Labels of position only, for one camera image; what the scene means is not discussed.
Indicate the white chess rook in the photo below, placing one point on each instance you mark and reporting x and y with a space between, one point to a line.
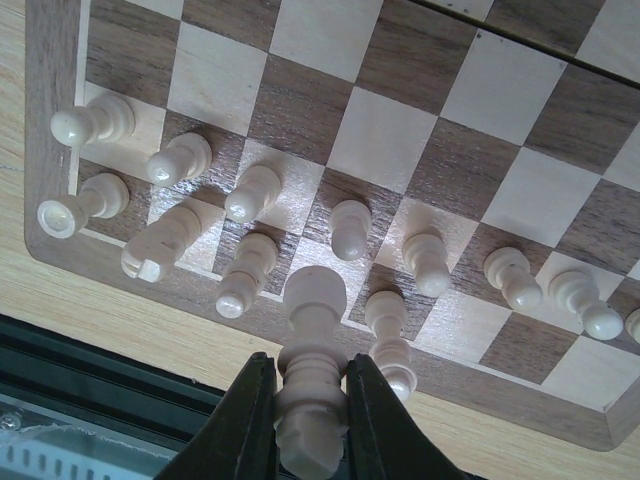
102 196

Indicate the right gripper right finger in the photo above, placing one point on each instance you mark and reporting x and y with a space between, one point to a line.
383 440

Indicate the white chess piece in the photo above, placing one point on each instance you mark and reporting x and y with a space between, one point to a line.
246 275

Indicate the white chess knight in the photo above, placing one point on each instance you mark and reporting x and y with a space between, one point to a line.
152 253

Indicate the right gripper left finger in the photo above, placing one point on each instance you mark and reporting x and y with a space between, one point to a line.
238 439

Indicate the white chess pawn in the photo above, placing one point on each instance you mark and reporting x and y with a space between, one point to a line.
577 293
508 270
186 156
632 325
257 189
107 118
425 257
350 222

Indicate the wooden chess board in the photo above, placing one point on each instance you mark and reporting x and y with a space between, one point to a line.
430 115

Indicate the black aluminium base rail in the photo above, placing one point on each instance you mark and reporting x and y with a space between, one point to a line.
73 411

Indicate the white chess queen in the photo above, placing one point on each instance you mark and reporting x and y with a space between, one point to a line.
310 416

